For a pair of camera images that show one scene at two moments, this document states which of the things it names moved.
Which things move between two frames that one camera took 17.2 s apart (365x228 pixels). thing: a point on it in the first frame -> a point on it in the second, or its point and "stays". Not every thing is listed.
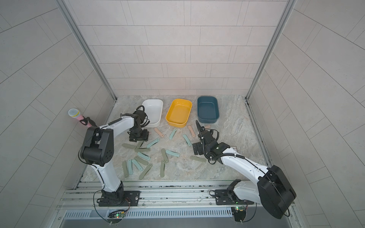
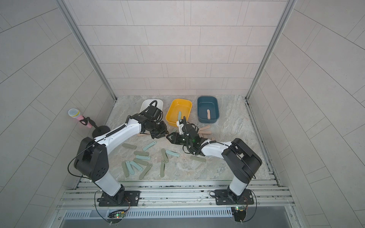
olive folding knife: x=129 y=145 stays
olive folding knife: x=164 y=155 stays
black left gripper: x=145 y=137 -> x=164 y=131
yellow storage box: x=178 y=112 stays
